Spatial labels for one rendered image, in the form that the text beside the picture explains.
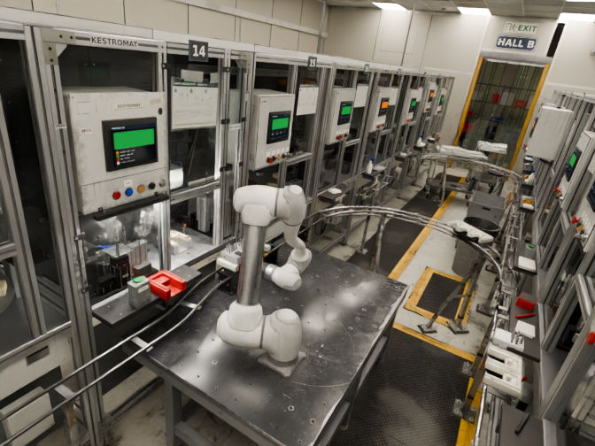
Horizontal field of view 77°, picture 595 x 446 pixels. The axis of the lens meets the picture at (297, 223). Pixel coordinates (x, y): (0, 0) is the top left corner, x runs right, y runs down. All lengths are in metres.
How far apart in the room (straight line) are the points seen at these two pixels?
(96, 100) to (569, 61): 9.02
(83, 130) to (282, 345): 1.19
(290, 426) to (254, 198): 0.95
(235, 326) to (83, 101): 1.09
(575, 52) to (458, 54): 2.15
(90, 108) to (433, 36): 8.92
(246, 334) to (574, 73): 8.81
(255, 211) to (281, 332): 0.55
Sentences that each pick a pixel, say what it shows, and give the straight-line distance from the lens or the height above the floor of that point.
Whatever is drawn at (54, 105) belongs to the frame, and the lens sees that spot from 1.56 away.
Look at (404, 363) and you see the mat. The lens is 3.14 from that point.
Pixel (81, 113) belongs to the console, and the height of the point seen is 1.76.
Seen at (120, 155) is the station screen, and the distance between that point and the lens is 1.68.
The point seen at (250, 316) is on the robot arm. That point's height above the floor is 0.95.
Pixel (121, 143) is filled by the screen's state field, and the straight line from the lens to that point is 1.68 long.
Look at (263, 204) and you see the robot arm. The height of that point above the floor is 1.43.
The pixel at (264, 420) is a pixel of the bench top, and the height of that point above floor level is 0.68.
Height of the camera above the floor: 2.04
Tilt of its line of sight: 24 degrees down
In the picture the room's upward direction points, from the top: 7 degrees clockwise
